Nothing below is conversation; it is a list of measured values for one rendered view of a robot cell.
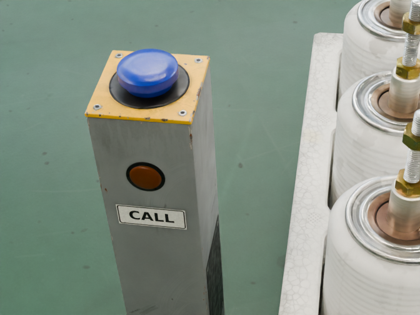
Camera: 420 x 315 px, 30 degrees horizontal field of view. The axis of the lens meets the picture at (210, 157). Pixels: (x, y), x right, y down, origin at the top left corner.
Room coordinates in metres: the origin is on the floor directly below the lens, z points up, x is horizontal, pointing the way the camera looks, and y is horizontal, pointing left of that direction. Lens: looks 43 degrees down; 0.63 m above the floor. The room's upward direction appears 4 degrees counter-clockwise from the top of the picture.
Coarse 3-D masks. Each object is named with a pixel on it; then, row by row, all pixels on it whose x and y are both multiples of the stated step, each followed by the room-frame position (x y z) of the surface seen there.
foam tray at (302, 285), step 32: (320, 32) 0.65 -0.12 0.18; (320, 64) 0.60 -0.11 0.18; (320, 96) 0.55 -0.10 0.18; (320, 128) 0.51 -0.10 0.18; (320, 160) 0.47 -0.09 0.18; (320, 192) 0.43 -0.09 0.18; (320, 224) 0.40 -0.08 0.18; (288, 256) 0.37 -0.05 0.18; (320, 256) 0.37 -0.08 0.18; (288, 288) 0.34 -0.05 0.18; (320, 288) 0.38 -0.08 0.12
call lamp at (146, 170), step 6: (132, 168) 0.38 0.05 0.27; (138, 168) 0.38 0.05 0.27; (144, 168) 0.38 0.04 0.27; (150, 168) 0.38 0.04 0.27; (132, 174) 0.38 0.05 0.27; (138, 174) 0.38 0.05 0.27; (144, 174) 0.38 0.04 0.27; (150, 174) 0.38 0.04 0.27; (156, 174) 0.38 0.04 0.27; (132, 180) 0.38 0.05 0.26; (138, 180) 0.38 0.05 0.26; (144, 180) 0.38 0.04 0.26; (150, 180) 0.38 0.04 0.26; (156, 180) 0.38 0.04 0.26; (138, 186) 0.38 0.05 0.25; (144, 186) 0.38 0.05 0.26; (150, 186) 0.38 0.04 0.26; (156, 186) 0.38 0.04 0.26
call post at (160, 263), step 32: (96, 128) 0.39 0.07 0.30; (128, 128) 0.38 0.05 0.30; (160, 128) 0.38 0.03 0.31; (192, 128) 0.37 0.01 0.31; (96, 160) 0.39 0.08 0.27; (128, 160) 0.38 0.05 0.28; (160, 160) 0.38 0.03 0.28; (192, 160) 0.37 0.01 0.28; (128, 192) 0.38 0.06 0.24; (160, 192) 0.38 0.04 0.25; (192, 192) 0.37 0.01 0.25; (128, 224) 0.38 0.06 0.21; (160, 224) 0.38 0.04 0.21; (192, 224) 0.37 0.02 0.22; (128, 256) 0.38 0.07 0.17; (160, 256) 0.38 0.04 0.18; (192, 256) 0.37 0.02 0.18; (128, 288) 0.39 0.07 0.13; (160, 288) 0.38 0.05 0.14; (192, 288) 0.37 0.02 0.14
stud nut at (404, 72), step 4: (400, 60) 0.45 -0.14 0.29; (396, 64) 0.45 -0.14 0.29; (400, 64) 0.45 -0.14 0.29; (416, 64) 0.45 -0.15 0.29; (396, 68) 0.45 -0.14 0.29; (400, 68) 0.45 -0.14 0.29; (404, 68) 0.44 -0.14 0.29; (408, 68) 0.44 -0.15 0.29; (412, 68) 0.44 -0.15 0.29; (416, 68) 0.44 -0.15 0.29; (396, 72) 0.45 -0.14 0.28; (400, 72) 0.45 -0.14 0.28; (404, 72) 0.44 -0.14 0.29; (408, 72) 0.44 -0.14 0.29; (412, 72) 0.44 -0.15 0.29; (416, 72) 0.44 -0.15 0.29; (400, 76) 0.45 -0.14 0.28; (404, 76) 0.44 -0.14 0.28; (408, 76) 0.44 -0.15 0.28; (412, 76) 0.44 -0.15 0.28; (416, 76) 0.44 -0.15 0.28
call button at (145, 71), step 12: (132, 60) 0.42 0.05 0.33; (144, 60) 0.42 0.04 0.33; (156, 60) 0.42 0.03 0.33; (168, 60) 0.42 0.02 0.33; (120, 72) 0.41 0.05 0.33; (132, 72) 0.41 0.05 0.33; (144, 72) 0.40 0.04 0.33; (156, 72) 0.40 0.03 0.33; (168, 72) 0.40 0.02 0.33; (132, 84) 0.40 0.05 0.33; (144, 84) 0.39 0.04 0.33; (156, 84) 0.39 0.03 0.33; (168, 84) 0.40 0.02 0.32; (144, 96) 0.40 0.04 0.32
